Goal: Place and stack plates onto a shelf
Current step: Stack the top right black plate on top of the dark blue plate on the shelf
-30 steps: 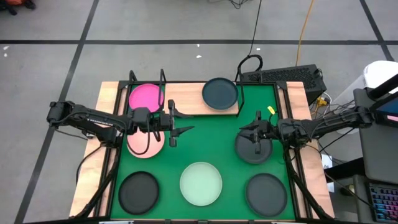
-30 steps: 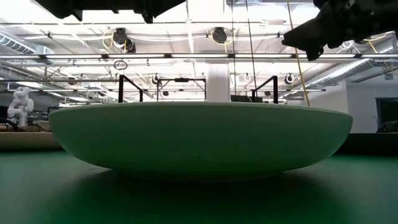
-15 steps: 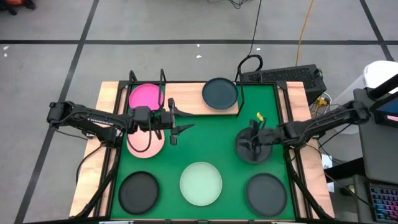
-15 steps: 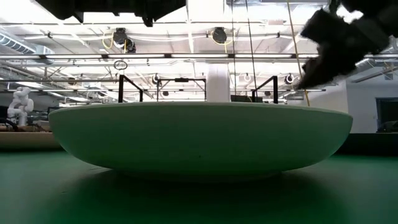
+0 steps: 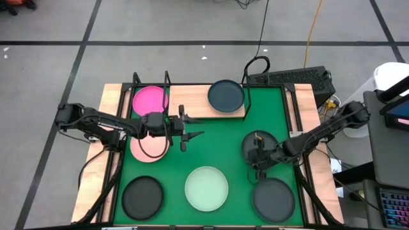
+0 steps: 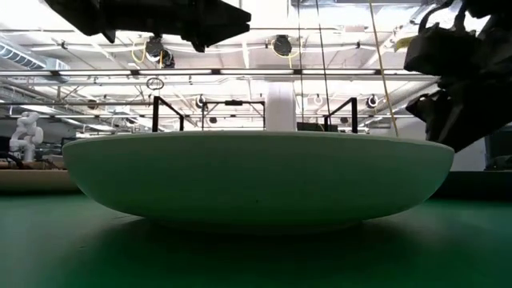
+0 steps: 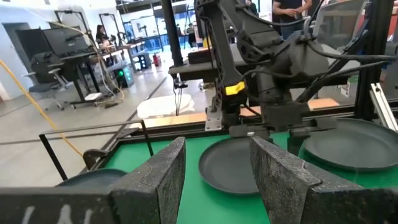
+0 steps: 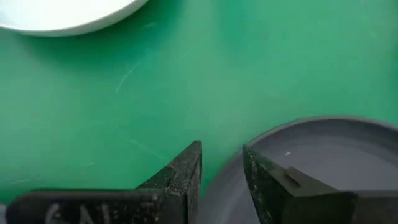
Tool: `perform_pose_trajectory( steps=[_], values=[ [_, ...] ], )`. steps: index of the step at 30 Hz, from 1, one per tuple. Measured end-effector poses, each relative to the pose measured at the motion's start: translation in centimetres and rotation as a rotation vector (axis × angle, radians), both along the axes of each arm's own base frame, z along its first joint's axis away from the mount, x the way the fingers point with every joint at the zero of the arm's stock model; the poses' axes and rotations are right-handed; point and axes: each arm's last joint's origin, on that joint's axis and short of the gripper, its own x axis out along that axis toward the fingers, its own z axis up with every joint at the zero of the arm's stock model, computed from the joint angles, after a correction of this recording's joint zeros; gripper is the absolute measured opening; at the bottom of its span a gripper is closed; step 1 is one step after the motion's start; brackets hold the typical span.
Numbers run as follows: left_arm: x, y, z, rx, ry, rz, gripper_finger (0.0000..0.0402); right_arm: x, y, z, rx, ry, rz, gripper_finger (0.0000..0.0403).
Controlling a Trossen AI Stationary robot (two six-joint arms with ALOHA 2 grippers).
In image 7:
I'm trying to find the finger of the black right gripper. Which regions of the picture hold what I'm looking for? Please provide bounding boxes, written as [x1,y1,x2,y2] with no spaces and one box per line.
[287,129,308,157]

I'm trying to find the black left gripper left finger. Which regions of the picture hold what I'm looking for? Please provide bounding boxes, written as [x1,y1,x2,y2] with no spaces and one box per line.
[0,136,187,224]

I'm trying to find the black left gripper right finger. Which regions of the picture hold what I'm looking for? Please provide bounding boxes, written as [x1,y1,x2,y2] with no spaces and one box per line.
[249,136,398,224]

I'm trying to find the dark grey plate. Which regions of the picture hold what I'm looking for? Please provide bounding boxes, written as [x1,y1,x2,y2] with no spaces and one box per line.
[55,169,128,189]
[198,136,272,195]
[302,118,398,173]

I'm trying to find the green table mat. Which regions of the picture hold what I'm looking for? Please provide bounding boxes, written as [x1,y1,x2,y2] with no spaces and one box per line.
[104,131,398,224]

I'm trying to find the yellow tape strip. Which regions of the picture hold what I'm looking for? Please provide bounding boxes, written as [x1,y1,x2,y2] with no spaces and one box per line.
[224,81,246,96]

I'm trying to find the black table clamp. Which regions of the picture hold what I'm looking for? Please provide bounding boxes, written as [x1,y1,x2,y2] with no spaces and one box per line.
[81,148,109,171]

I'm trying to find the white cloth bundle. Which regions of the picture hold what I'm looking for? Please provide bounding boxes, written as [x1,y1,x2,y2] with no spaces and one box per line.
[136,93,196,119]

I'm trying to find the silver aluminium extrusion bar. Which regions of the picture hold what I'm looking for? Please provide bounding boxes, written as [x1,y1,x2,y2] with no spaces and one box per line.
[369,82,398,133]

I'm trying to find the black table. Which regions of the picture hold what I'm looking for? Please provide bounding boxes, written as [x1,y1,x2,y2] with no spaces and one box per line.
[169,45,261,83]

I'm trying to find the standing person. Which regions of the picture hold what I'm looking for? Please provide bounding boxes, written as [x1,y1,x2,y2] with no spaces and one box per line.
[272,0,313,40]

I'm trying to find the grey mesh chair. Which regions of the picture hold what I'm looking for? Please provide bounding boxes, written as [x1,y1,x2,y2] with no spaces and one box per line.
[312,0,369,65]

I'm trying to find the computer tower with green light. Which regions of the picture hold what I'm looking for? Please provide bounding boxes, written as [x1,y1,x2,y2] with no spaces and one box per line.
[113,63,135,89]

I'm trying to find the black standing desk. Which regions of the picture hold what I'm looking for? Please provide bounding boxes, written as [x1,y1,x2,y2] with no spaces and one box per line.
[42,49,103,108]

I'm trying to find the grey office chair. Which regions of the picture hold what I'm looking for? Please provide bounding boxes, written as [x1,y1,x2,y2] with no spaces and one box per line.
[22,51,74,111]

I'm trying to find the seated person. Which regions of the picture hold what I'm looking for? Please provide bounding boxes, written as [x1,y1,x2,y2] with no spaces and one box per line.
[95,24,110,46]

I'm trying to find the black monitor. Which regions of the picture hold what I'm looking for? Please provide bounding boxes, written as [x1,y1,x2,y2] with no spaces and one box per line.
[42,26,91,58]

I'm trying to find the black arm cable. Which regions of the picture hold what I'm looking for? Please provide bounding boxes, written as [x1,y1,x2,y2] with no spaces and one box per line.
[295,60,390,104]
[306,39,398,62]

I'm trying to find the silver metal bracket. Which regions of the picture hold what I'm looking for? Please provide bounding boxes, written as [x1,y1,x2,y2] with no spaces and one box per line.
[205,105,223,132]

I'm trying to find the black aluminium rig frame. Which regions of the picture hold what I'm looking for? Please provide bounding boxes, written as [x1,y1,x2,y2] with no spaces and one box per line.
[160,0,398,141]

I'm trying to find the yellow floor hose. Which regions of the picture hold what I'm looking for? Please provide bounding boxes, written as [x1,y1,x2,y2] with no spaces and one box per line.
[0,58,84,157]

